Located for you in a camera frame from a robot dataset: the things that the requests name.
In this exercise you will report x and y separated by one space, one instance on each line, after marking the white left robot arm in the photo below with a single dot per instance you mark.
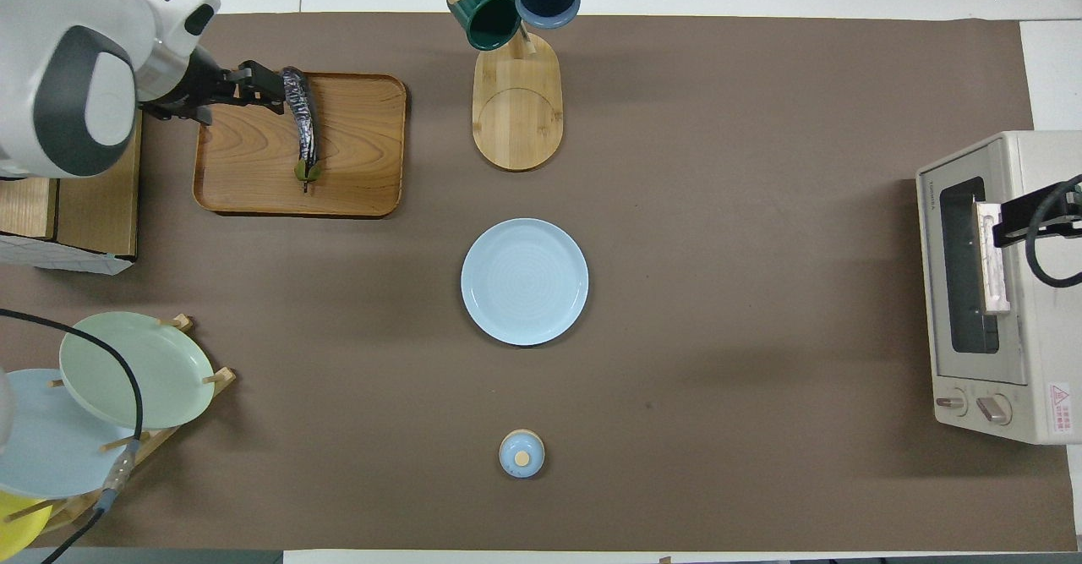
68 65

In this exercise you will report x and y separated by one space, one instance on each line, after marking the yellow plate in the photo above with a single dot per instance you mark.
15 526

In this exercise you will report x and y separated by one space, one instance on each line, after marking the small blue lidded jar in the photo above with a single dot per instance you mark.
521 454

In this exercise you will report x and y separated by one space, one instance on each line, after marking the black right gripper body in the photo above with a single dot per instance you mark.
1075 205

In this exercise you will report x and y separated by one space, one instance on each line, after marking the rectangular wooden tray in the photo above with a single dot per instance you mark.
355 141

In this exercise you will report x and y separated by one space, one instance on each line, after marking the cream toaster oven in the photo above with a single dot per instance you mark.
1044 336

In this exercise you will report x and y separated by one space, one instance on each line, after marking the wooden mug tree stand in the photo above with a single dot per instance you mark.
517 107

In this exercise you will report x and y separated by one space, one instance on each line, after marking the silver oven knob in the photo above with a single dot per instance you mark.
951 403
994 410

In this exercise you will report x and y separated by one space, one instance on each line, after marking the dark purple eggplant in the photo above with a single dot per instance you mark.
303 120

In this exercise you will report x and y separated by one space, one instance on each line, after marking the dark green mug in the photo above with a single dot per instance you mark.
486 14

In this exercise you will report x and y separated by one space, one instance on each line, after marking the light blue plate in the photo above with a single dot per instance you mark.
524 282
51 446

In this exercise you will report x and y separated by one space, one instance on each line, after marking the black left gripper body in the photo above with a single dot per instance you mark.
199 90

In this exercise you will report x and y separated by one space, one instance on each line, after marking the wooden plate rack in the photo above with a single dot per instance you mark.
215 375

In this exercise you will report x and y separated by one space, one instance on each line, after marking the brown table mat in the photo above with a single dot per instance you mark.
718 293

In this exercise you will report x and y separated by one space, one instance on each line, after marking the pale green plate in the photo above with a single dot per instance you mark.
169 369

